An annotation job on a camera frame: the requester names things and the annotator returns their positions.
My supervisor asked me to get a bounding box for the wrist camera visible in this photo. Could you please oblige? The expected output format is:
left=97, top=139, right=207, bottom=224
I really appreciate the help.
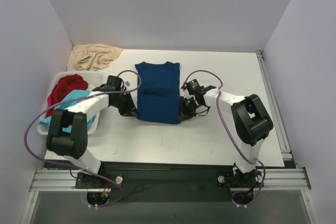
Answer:
left=93, top=75, right=130, bottom=95
left=181, top=79, right=216, bottom=95

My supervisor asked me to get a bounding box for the navy blue mickey t-shirt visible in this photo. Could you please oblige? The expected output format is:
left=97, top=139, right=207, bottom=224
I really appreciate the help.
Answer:
left=135, top=61, right=180, bottom=124

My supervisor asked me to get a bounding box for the aluminium frame rail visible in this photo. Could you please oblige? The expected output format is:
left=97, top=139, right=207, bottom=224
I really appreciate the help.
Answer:
left=29, top=169, right=311, bottom=192

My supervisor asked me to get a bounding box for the beige t-shirt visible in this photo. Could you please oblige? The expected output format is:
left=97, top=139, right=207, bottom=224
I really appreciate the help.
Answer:
left=66, top=44, right=124, bottom=71

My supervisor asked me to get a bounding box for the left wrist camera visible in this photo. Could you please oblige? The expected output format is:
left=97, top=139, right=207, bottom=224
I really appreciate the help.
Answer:
left=93, top=75, right=130, bottom=95

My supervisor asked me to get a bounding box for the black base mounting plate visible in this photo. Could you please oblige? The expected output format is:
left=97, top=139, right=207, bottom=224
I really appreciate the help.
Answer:
left=75, top=162, right=266, bottom=206

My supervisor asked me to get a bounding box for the right side aluminium rail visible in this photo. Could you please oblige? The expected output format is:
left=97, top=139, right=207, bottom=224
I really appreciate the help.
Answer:
left=255, top=50, right=297, bottom=168

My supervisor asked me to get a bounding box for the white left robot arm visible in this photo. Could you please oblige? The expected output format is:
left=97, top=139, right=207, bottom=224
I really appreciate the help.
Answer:
left=46, top=91, right=139, bottom=188

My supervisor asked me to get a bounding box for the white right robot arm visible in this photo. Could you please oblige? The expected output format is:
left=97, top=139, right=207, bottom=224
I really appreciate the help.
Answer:
left=179, top=89, right=274, bottom=186

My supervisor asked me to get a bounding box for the white plastic laundry basket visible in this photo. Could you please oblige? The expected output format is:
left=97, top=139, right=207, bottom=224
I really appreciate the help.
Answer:
left=37, top=71, right=105, bottom=135

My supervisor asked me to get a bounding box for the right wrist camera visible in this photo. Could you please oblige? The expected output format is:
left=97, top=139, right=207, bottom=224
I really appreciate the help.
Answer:
left=181, top=79, right=216, bottom=95

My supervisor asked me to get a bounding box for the red t-shirt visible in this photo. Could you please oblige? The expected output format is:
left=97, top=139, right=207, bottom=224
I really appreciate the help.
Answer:
left=47, top=74, right=89, bottom=106

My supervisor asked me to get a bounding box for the turquoise t-shirt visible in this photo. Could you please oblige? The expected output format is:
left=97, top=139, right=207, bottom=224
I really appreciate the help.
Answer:
left=38, top=90, right=91, bottom=134

